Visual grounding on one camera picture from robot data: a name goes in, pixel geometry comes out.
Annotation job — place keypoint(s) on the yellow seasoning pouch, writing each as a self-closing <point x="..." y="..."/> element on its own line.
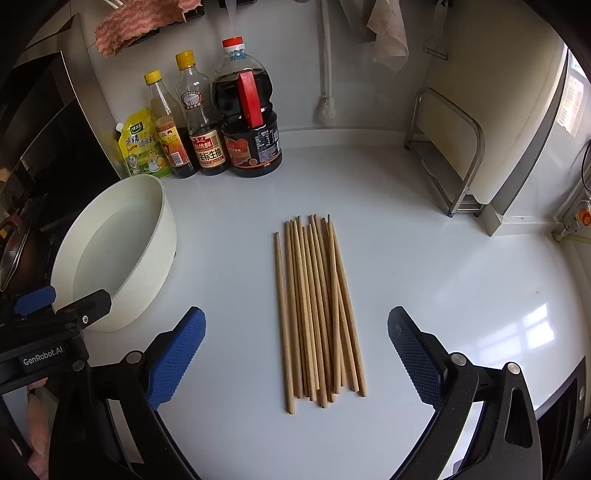
<point x="141" y="147"/>

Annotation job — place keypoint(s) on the pile of wooden chopsticks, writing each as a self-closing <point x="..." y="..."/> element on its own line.
<point x="318" y="314"/>

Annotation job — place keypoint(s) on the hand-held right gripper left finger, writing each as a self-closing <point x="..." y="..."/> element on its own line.
<point x="178" y="355"/>

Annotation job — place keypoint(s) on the small amber vinegar bottle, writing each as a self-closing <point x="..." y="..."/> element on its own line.
<point x="173" y="143"/>

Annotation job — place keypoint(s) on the gas valve with orange knob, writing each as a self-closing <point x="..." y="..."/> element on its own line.
<point x="582" y="216"/>

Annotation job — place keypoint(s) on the beige hanging rag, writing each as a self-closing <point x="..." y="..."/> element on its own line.
<point x="383" y="32"/>

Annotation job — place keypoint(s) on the pink striped dish cloth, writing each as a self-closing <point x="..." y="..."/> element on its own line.
<point x="134" y="23"/>

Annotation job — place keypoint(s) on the cream cutting board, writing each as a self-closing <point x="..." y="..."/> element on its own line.
<point x="508" y="115"/>

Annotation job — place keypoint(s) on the window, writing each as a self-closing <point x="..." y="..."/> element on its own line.
<point x="572" y="101"/>

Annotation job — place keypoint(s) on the metal peeler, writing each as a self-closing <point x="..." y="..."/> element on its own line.
<point x="436" y="46"/>

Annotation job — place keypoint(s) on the yellow-capped soy sauce bottle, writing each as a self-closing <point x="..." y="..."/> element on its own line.
<point x="205" y="143"/>

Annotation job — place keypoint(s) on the pot with glass lid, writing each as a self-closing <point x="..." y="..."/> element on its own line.
<point x="14" y="251"/>

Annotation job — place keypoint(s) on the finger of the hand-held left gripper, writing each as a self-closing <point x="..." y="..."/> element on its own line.
<point x="36" y="297"/>
<point x="92" y="304"/>

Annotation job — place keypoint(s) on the metal cutting board rack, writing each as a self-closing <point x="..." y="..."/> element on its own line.
<point x="478" y="138"/>

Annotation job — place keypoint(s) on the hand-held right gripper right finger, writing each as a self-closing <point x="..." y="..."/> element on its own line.
<point x="415" y="364"/>

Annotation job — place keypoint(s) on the person's left hand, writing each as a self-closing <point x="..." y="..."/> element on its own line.
<point x="39" y="424"/>

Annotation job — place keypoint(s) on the white round plastic basin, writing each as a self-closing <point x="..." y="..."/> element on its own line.
<point x="138" y="258"/>

